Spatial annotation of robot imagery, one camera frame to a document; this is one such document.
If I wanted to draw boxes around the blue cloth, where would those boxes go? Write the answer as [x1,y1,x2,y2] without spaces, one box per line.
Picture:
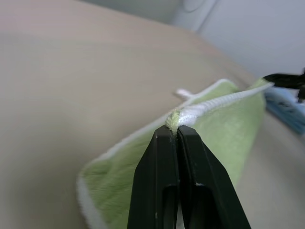
[264,86,305,134]

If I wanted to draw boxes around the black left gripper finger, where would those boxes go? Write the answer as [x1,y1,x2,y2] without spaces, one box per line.
[175,125,252,229]
[127,125,180,229]
[261,68,305,89]

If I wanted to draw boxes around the green towel with white trim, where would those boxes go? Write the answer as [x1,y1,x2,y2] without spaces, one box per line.
[76,78,275,229]

